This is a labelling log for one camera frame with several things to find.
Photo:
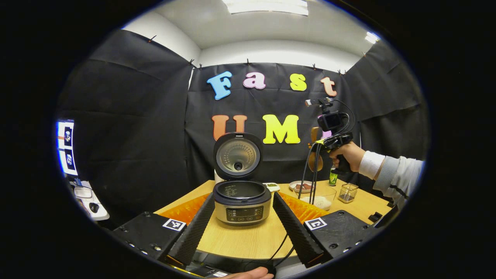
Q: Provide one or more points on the wooden spoon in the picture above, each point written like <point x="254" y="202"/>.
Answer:
<point x="316" y="162"/>

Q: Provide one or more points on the glass bowl of rice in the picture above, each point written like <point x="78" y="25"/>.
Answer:
<point x="321" y="202"/>

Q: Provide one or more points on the white round plate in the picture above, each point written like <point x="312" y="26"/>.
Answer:
<point x="292" y="186"/>

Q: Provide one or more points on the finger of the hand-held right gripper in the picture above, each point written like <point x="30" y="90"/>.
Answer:
<point x="317" y="143"/>

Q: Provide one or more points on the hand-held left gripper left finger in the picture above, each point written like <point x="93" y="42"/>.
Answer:
<point x="195" y="232"/>

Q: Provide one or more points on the dark grey rice cooker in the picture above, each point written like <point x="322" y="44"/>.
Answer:
<point x="242" y="205"/>

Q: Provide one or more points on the small ceiling light panel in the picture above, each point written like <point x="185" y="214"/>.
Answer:
<point x="372" y="37"/>

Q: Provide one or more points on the black computer mouse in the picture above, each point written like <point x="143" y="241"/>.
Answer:
<point x="94" y="207"/>

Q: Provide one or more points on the white side desk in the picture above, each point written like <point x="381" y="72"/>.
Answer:
<point x="83" y="192"/>

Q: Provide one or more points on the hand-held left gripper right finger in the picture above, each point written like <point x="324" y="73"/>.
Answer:
<point x="294" y="232"/>

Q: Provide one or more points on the large ceiling light panel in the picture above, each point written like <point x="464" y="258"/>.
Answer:
<point x="267" y="6"/>

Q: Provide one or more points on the green drink bottle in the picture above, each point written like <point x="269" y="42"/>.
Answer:
<point x="333" y="179"/>

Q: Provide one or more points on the white divided condiment dish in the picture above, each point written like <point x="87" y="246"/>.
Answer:
<point x="272" y="187"/>

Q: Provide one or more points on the brown meat piece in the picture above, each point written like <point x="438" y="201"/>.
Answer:
<point x="300" y="187"/>
<point x="308" y="186"/>

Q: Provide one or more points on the computer monitor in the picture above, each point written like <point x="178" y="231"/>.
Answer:
<point x="66" y="147"/>

